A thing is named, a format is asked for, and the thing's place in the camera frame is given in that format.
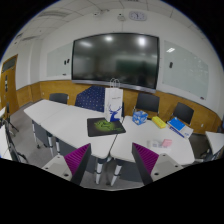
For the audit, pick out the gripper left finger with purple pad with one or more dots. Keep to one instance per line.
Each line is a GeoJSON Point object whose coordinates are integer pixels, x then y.
{"type": "Point", "coordinates": [72, 166]}

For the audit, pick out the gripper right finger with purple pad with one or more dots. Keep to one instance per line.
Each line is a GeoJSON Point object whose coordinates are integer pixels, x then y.
{"type": "Point", "coordinates": [153, 166]}

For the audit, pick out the pink and white packets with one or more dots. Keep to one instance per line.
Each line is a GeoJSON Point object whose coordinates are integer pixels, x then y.
{"type": "Point", "coordinates": [161, 144]}

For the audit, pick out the white table right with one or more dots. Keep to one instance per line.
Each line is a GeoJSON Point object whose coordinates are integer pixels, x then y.
{"type": "Point", "coordinates": [152, 137]}

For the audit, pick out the white table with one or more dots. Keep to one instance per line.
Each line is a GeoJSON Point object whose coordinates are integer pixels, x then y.
{"type": "Point", "coordinates": [152, 137]}
{"type": "Point", "coordinates": [69, 124]}

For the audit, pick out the white table left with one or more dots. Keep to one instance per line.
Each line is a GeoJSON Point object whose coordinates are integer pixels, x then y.
{"type": "Point", "coordinates": [69, 124]}

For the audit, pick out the yellow box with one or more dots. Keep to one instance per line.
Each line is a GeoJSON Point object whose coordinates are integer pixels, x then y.
{"type": "Point", "coordinates": [159, 122]}

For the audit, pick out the black mouse pad green print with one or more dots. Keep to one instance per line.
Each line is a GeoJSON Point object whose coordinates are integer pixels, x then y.
{"type": "Point", "coordinates": [101, 127]}

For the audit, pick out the blue and white book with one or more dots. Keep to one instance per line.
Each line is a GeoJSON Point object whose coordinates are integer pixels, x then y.
{"type": "Point", "coordinates": [180, 128]}

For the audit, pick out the blue tissue box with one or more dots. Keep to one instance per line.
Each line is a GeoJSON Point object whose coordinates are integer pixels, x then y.
{"type": "Point", "coordinates": [139, 117]}

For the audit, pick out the black chair at left edge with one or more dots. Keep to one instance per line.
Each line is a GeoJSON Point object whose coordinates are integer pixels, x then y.
{"type": "Point", "coordinates": [7, 147]}

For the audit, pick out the black chair right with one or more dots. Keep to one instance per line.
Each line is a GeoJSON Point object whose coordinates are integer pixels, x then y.
{"type": "Point", "coordinates": [183, 112]}

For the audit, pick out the black chair behind table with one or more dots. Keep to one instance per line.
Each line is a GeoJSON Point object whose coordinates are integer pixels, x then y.
{"type": "Point", "coordinates": [147, 102]}

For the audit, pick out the black chair far left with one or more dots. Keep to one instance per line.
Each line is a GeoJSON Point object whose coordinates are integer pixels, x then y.
{"type": "Point", "coordinates": [59, 97]}

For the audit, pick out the white table right edge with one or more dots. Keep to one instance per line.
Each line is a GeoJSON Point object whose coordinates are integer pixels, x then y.
{"type": "Point", "coordinates": [216, 141]}

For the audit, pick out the white paper bag blue deer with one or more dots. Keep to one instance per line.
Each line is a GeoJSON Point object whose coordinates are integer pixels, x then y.
{"type": "Point", "coordinates": [113, 104]}

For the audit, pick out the right whiteboard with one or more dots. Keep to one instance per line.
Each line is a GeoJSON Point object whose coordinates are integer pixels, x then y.
{"type": "Point", "coordinates": [185, 71]}

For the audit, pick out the whiteboard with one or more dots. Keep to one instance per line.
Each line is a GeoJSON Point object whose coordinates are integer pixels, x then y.
{"type": "Point", "coordinates": [59, 61]}
{"type": "Point", "coordinates": [185, 71]}

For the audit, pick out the left whiteboard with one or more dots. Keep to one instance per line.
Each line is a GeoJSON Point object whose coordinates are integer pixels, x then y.
{"type": "Point", "coordinates": [59, 61]}

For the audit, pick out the wooden door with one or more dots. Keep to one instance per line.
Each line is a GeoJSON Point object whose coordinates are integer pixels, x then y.
{"type": "Point", "coordinates": [8, 85]}

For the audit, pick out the large black wall display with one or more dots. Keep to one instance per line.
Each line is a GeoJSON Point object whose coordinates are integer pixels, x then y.
{"type": "Point", "coordinates": [132, 58]}

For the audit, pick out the white wall clock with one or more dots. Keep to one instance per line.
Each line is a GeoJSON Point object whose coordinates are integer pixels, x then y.
{"type": "Point", "coordinates": [137, 16]}

